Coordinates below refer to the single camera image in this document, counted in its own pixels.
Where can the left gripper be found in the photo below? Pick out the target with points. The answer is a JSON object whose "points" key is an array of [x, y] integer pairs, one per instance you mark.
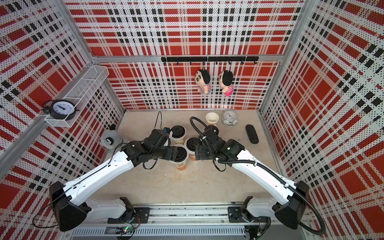
{"points": [[169, 155]]}

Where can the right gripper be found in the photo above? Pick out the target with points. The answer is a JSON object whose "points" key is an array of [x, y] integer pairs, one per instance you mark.
{"points": [[200, 152]]}

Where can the black cup lid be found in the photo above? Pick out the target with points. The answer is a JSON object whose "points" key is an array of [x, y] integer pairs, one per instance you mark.
{"points": [[178, 132]]}

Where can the black lid front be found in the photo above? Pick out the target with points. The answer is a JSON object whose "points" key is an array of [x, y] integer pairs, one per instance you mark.
{"points": [[182, 155]]}

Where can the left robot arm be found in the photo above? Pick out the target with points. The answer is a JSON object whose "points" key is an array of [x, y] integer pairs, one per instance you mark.
{"points": [[71, 202]]}

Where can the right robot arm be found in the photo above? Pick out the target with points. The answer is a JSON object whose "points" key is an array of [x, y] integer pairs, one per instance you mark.
{"points": [[291, 199]]}

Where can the small white clock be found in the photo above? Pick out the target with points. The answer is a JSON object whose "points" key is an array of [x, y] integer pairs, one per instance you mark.
{"points": [[229, 118]]}

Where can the black remote control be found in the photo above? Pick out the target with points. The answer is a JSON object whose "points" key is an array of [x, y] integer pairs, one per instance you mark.
{"points": [[252, 134]]}

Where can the grey plush toy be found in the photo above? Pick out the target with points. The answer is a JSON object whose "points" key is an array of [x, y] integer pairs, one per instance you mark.
{"points": [[110, 139]]}

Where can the plush doll blue striped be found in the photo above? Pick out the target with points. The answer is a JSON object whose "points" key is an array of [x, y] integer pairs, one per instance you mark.
{"points": [[203, 80]]}

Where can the plush doll pink striped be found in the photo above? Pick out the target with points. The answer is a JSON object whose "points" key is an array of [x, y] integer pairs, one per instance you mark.
{"points": [[226, 82]]}

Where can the black round alarm clock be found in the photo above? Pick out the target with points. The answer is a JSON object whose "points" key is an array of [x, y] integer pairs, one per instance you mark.
{"points": [[59, 110]]}

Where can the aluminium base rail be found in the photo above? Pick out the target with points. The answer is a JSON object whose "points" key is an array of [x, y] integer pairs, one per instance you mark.
{"points": [[190, 221]]}

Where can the black hook rail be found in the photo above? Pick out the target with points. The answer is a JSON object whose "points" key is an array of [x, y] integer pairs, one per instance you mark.
{"points": [[209, 59]]}

